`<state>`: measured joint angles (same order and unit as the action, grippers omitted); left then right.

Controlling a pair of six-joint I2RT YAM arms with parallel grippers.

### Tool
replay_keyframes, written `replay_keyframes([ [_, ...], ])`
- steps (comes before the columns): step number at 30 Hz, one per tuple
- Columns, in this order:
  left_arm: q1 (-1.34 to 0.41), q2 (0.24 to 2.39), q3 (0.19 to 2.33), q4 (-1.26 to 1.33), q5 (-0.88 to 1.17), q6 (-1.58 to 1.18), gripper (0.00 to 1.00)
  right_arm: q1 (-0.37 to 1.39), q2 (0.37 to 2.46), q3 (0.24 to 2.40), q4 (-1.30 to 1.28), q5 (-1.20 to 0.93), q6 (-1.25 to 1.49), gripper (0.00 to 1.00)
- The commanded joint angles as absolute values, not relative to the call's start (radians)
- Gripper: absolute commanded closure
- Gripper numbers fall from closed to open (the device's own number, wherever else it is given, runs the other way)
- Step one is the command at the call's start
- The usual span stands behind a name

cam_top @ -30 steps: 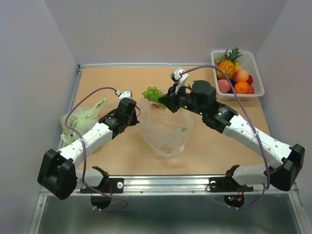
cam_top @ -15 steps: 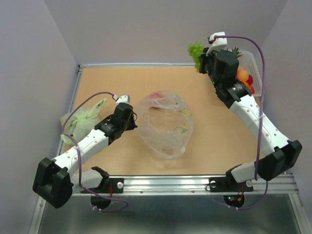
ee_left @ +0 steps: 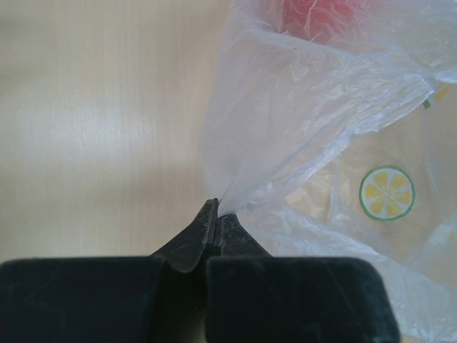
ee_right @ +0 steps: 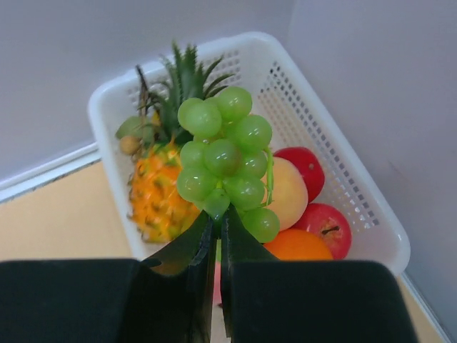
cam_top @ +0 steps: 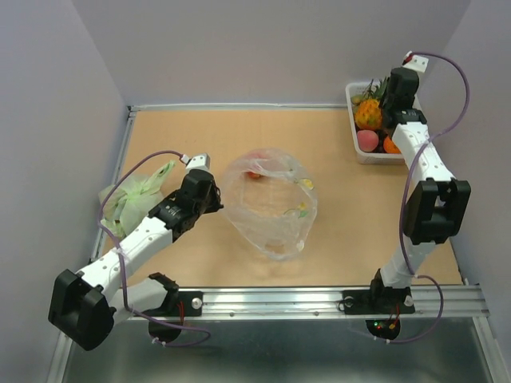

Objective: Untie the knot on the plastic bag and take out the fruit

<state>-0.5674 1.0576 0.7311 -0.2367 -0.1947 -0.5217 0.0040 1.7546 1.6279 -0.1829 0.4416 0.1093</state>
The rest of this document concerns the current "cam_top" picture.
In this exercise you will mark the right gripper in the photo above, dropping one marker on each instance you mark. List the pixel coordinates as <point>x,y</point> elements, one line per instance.
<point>415,87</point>

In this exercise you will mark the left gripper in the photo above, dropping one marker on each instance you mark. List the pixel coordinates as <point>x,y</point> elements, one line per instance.
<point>215,205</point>

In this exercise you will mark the small pineapple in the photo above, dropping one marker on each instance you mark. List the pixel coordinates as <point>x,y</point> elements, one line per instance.
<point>368,115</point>

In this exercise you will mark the orange fruit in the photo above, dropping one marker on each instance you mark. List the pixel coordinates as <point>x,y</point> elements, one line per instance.
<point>390,147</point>

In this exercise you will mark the pink peach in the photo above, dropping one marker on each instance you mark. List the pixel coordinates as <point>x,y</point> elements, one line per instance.
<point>368,140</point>

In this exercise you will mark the clear plastic fruit bag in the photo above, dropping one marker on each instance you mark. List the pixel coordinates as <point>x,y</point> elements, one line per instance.
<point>276,212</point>

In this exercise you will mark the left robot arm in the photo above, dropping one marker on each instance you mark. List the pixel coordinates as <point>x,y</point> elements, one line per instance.
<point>87,304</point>

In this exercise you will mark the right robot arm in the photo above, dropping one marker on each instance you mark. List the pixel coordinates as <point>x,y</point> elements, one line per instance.
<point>434,200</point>

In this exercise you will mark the red apple in bag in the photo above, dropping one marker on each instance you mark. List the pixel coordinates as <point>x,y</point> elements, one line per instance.
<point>255,167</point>

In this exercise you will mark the green plastic bag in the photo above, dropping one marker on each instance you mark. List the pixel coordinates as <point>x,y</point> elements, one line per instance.
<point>133,200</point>

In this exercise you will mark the longan bunch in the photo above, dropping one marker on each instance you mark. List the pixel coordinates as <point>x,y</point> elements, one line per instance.
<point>366,94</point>

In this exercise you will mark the white plastic basket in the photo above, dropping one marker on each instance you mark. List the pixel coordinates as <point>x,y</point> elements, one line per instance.
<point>352,89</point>

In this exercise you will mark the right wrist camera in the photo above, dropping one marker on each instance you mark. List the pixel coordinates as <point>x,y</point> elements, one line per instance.
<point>415,62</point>

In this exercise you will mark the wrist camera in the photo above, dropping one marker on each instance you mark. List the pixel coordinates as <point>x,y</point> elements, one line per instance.
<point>415,62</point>
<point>201,162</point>

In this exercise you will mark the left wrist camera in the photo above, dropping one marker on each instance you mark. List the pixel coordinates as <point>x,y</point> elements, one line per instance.
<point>201,162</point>

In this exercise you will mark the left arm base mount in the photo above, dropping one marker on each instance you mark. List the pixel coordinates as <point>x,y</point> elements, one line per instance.
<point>184,303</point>

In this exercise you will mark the aluminium front rail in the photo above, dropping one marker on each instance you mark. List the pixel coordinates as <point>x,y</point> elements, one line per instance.
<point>294,303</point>

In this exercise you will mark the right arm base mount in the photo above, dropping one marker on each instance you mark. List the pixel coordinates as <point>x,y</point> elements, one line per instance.
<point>368,302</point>

